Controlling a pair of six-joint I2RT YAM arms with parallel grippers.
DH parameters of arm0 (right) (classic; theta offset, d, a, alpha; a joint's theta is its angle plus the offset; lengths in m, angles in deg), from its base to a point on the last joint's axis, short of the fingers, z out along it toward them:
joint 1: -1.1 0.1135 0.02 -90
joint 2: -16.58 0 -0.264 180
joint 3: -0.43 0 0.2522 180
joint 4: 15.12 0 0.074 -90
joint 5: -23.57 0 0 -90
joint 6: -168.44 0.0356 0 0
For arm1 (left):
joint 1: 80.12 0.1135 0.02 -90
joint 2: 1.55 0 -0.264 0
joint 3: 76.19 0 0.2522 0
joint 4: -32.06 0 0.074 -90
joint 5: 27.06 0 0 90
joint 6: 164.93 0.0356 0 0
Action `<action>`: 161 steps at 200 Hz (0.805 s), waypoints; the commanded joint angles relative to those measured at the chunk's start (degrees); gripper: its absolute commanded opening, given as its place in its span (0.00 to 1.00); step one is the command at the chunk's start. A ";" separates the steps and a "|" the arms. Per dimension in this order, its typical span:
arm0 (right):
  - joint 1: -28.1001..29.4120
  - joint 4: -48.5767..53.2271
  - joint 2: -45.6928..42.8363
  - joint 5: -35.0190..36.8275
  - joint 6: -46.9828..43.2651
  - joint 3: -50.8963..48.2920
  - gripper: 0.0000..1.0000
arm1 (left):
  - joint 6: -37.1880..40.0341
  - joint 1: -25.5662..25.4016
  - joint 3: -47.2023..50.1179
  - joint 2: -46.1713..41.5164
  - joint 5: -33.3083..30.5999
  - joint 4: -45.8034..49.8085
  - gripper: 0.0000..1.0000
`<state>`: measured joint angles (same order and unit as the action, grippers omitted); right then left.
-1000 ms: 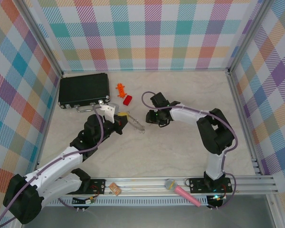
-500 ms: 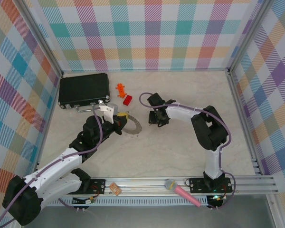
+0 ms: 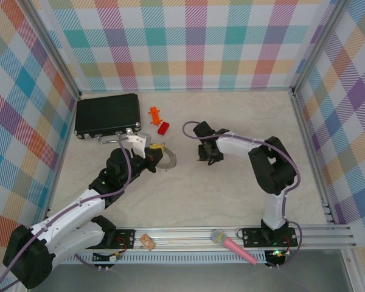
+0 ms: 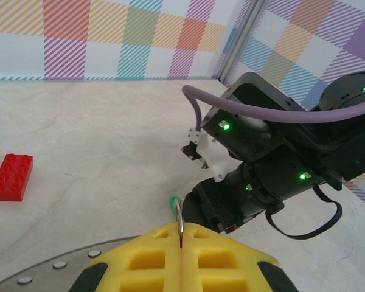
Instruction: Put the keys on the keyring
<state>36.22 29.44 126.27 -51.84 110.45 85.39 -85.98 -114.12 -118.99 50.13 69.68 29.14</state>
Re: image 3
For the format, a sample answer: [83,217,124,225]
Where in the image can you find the metal keyring disc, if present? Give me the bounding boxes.
[157,145,178,173]

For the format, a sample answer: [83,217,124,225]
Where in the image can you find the orange plastic toy piece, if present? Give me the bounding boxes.
[148,105,164,125]

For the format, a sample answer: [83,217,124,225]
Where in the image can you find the black carrying case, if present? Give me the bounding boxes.
[74,92,142,145]

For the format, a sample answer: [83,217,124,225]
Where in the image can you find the pink toy microphone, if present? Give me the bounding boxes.
[210,229,259,266]

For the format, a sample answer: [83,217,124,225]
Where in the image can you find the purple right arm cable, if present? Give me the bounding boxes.
[182,120,305,270]

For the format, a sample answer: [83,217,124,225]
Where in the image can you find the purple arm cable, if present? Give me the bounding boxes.
[0,133,133,291]
[182,120,305,270]

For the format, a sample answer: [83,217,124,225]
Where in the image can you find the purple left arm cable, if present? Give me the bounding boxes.
[0,133,133,291]

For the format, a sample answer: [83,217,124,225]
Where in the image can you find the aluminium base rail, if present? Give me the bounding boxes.
[115,224,355,251]

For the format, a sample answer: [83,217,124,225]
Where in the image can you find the small wired connector board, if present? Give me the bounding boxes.
[265,248,291,262]
[92,249,124,263]

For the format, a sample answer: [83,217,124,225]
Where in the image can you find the white slotted cable duct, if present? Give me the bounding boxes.
[53,251,268,265]

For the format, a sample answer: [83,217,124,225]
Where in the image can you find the aluminium frame post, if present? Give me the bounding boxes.
[291,0,353,95]
[23,0,82,97]

